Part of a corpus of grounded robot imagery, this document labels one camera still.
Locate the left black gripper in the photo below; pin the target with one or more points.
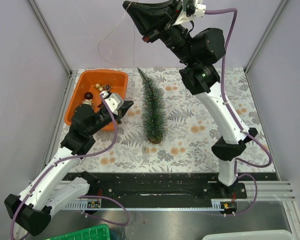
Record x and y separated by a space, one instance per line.
123 110

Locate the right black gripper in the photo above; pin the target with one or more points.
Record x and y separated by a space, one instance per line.
151 19

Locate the orange plastic bin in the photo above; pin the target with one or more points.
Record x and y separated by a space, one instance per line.
94 81

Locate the small green christmas tree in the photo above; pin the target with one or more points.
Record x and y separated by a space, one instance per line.
154 115

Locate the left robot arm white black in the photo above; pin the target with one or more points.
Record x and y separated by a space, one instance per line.
33 208

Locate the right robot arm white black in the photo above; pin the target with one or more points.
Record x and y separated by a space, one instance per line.
198 53

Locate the small gold ornament cluster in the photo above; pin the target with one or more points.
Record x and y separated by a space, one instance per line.
102 87

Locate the gold striped bauble ornament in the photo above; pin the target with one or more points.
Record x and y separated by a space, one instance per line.
88 102

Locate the floral patterned table mat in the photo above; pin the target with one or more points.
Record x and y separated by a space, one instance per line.
191 131

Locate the dark brown bauble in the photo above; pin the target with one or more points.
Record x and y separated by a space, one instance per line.
88 96

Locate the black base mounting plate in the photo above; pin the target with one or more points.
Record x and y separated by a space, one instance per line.
163 187

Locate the green plastic crate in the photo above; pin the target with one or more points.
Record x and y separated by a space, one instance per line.
99 232

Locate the white plastic container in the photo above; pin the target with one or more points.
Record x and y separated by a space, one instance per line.
252 235

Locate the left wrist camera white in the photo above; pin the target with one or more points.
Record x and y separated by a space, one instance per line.
113 100

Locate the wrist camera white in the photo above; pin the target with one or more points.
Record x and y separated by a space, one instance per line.
113 100
194 8

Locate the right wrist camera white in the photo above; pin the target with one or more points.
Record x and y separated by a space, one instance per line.
194 8

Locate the white slotted cable duct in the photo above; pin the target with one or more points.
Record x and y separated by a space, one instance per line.
142 205

